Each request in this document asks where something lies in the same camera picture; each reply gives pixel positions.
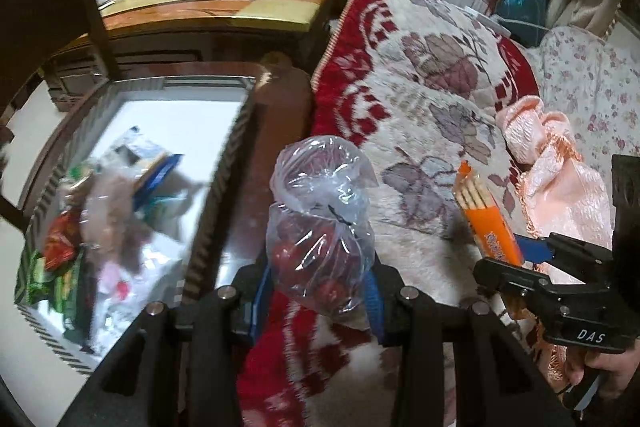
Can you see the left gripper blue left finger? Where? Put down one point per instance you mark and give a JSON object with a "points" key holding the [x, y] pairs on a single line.
{"points": [[260, 301]]}

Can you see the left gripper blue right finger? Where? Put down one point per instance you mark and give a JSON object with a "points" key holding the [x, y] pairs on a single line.
{"points": [[378, 290]]}

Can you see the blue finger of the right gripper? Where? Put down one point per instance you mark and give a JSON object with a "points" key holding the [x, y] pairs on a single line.
{"points": [[533, 250]]}

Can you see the orange cracker pack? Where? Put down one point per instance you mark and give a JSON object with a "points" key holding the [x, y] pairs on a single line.
{"points": [[492, 234]]}

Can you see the clear bag red fruit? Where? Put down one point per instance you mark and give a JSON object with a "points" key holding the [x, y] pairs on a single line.
{"points": [[319, 241]]}

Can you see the white pink strawberry packet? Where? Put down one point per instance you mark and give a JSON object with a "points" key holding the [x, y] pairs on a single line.
{"points": [[122, 296]]}

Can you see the blue white biscuit pack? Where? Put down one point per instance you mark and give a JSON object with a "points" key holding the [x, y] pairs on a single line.
{"points": [[145, 162]]}

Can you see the striped cardboard tray box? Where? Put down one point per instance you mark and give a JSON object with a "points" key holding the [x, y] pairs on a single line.
{"points": [[195, 129]]}

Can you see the dark green cracker packet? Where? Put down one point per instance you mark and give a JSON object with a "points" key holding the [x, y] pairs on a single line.
{"points": [[72, 298]]}

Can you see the red snack packet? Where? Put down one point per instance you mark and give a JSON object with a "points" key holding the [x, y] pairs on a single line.
{"points": [[63, 239]]}

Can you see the green rice cracker packet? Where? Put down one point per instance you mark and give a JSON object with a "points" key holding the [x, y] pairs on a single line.
{"points": [[78, 180]]}

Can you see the bright green snack packet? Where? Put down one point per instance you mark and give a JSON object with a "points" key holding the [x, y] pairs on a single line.
{"points": [[35, 283]]}

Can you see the clear bag of nuts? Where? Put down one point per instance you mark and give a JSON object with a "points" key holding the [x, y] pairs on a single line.
{"points": [[110, 231]]}

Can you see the person right hand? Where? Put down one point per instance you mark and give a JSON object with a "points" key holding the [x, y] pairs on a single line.
{"points": [[617, 370]]}

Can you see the pink fringed cloth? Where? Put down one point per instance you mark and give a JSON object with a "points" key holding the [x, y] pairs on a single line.
{"points": [[559, 193]]}

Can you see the floral bedsheet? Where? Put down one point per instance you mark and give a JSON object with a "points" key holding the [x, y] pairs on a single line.
{"points": [[596, 86]]}

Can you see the red floral plush blanket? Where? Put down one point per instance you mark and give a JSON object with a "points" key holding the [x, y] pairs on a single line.
{"points": [[416, 85]]}

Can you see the teal plastic bag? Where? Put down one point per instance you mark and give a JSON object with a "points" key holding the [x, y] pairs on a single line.
{"points": [[526, 19]]}

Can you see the yellow top wooden table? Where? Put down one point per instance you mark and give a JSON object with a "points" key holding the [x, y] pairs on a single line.
{"points": [[157, 32]]}

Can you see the dark wooden chair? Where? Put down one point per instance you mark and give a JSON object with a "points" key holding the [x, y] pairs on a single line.
{"points": [[230, 242]]}

